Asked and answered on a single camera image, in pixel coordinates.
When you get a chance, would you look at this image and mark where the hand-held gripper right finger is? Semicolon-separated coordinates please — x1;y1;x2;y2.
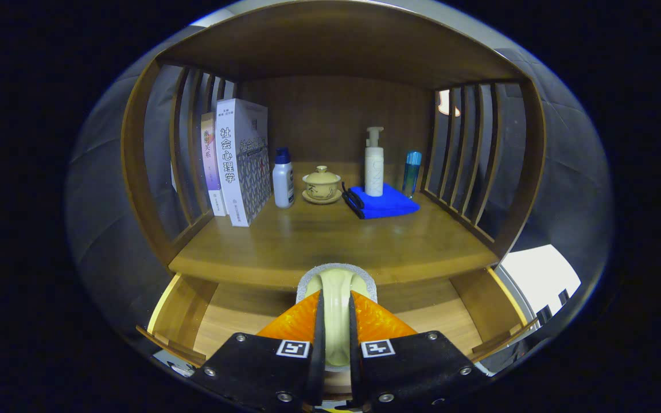
348;290;489;413

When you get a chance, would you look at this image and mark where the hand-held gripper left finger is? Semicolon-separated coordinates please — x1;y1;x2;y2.
190;290;326;413

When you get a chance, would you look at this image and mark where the green handled grey sponge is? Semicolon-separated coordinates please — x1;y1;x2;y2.
296;263;378;371

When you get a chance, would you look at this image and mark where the brown wooden drawer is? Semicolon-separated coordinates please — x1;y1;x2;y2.
135;267;541;396

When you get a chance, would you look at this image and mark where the wooden countertop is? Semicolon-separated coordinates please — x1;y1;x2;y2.
169;161;500;290

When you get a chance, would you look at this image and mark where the brown wooden cabinet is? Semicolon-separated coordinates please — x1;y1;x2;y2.
121;0;546;287

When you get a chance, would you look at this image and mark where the blue folded cloth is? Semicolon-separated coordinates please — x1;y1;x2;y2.
349;184;421;220

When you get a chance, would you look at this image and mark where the yellow lidded ceramic teacup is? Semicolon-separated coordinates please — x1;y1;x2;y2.
301;166;343;205

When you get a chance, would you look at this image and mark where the white bottle blue cap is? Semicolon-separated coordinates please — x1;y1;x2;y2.
272;147;295;209

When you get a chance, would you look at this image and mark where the white pump bottle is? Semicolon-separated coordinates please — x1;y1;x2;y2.
364;127;385;197

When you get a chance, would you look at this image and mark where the clear blue bottle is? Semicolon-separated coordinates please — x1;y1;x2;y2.
402;151;422;198

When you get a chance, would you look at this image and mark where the white plastic machine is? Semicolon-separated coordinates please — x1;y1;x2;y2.
500;245;582;328

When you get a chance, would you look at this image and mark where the thick white book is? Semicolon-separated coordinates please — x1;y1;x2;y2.
216;98;272;227

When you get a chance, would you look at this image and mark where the thin purple book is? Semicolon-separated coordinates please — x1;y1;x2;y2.
201;112;228;217

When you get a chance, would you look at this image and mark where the black looped cord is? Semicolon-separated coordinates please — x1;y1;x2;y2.
341;182;366;219

